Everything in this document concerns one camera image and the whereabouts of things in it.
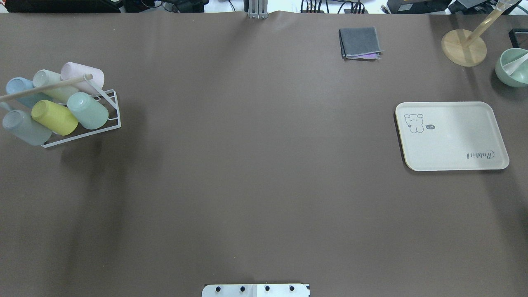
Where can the green plastic cup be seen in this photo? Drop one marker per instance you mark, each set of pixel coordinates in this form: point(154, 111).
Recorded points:
point(90, 113)

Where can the cream rabbit tray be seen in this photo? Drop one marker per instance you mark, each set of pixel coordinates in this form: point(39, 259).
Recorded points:
point(446, 136)

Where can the yellow plastic cup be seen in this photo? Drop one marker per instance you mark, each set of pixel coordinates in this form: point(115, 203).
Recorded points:
point(55, 117)

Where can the pale cream plastic cup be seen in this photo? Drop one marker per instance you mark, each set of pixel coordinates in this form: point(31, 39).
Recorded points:
point(59, 94)

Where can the pink plastic cup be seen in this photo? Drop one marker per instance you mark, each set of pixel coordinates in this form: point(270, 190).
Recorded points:
point(73, 70)

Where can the wooden cup stand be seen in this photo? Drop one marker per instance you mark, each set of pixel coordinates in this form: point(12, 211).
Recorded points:
point(467, 48)

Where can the grey plastic cup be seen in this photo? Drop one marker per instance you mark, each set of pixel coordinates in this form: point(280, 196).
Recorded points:
point(21, 125)

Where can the light blue plastic cup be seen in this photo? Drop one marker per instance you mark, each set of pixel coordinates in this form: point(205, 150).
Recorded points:
point(20, 84)

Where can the folded grey cloth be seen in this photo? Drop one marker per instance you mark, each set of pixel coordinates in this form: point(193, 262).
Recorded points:
point(359, 43)

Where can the white ceramic spoon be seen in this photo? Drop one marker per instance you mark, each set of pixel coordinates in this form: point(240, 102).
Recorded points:
point(511, 67)

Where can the aluminium frame post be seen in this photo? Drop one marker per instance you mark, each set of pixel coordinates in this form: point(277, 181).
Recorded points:
point(256, 9)

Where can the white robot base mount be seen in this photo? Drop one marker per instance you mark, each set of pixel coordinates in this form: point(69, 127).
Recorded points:
point(257, 290)

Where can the white wire cup rack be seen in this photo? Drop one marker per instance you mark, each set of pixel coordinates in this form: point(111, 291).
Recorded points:
point(109, 100)

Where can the wooden rack handle rod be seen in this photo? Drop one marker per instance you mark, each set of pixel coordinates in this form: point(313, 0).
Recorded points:
point(86, 77)

